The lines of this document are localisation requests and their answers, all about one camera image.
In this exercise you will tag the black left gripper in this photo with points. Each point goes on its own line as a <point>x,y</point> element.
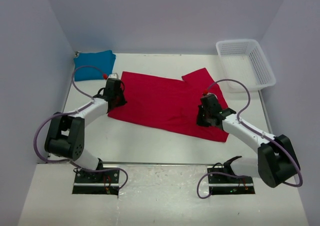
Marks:
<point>122,101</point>

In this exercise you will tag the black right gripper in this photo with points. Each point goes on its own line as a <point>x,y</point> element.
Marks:
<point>199,121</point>

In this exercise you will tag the red t shirt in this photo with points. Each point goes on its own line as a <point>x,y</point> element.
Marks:
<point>169,104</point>

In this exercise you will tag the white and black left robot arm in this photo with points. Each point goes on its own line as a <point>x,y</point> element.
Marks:
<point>66,133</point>

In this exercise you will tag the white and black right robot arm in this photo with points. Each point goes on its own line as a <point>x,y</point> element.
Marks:
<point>275,161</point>

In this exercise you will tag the folded blue t shirt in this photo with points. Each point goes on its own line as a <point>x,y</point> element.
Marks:
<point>95,65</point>

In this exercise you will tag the white perforated plastic basket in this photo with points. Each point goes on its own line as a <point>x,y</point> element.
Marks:
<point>243,60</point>

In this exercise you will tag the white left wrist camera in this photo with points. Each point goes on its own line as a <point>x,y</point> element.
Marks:
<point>114,76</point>

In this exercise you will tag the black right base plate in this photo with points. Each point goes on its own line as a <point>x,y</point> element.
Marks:
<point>223,185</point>

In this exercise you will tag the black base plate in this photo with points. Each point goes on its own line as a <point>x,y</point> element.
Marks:
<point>223,185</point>
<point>105,183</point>

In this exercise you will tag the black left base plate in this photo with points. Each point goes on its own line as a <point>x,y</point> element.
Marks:
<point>105,183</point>

